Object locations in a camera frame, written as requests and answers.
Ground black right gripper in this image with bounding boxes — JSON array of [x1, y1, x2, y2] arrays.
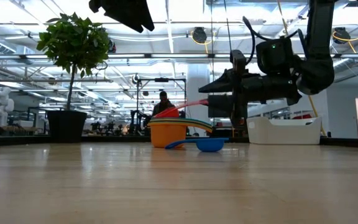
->
[[198, 68, 303, 128]]

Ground small blue measuring cup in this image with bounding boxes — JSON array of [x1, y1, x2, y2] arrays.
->
[[165, 138, 229, 153]]

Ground red measuring cup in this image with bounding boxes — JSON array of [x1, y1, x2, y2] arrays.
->
[[153, 98, 210, 119]]

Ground orange measuring cup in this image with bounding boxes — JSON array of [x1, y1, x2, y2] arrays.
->
[[149, 123, 213, 149]]

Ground white plastic basket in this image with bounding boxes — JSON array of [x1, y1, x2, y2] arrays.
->
[[246, 116, 323, 146]]

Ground white building pillar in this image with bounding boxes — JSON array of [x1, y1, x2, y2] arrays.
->
[[186, 63, 211, 136]]

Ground green leafy potted tree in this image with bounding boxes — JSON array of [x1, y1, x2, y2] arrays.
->
[[36, 12, 111, 111]]

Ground person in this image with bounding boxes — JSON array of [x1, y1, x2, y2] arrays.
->
[[152, 90, 177, 118]]

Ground black plant pot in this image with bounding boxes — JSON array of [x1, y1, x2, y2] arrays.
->
[[46, 110, 88, 144]]

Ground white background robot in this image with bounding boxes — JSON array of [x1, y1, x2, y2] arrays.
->
[[0, 86, 15, 126]]

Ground black wall monitor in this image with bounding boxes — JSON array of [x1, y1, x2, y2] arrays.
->
[[208, 95, 232, 118]]

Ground black hanging cable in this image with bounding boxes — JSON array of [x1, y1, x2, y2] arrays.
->
[[223, 0, 234, 52]]

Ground black ceiling cable reel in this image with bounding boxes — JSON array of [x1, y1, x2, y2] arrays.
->
[[333, 27, 351, 45], [192, 27, 208, 44]]

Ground black background frame rig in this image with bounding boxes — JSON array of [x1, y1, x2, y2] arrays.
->
[[136, 78, 187, 121]]

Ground yellow hanging cable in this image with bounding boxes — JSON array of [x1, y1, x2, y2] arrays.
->
[[277, 0, 328, 138]]

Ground black aluminium table frame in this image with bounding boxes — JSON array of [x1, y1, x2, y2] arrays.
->
[[0, 135, 358, 149]]

